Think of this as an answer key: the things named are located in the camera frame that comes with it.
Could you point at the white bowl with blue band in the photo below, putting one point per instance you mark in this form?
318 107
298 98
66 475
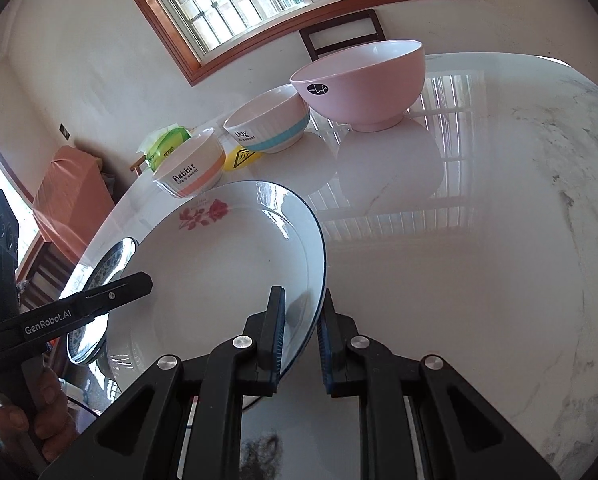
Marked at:
274 130

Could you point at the wooden framed barred window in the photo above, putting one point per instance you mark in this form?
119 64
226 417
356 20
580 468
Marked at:
229 5

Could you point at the wall switch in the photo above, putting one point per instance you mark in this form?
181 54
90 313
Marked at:
65 131

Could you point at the white bowl with orange band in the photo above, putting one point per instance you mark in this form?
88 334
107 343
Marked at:
199 170

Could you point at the light wooden chair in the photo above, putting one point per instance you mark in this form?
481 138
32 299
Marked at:
138 164

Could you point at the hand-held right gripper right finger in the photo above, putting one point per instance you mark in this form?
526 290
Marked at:
324 355

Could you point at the white plate with rose print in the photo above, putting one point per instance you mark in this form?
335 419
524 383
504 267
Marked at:
219 280

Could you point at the person's left hand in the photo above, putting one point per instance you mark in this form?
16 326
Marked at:
54 400

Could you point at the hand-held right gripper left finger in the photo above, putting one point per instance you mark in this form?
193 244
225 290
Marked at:
278 332

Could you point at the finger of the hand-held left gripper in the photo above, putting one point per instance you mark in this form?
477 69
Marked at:
129 287

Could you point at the blue patterned rim plate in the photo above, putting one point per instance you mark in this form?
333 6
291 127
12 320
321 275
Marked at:
110 265

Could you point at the dark wooden bench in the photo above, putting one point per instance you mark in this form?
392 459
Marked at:
49 270

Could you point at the large pink bowl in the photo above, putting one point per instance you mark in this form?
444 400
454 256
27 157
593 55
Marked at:
369 90

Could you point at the round yellow warning sticker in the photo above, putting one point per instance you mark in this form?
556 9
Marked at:
241 161

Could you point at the green tissue pack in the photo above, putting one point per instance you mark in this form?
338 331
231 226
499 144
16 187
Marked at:
166 146

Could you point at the dark wooden chair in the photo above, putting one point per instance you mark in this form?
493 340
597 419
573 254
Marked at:
339 22

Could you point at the orange cloth cover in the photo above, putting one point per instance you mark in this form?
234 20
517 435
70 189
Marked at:
64 195

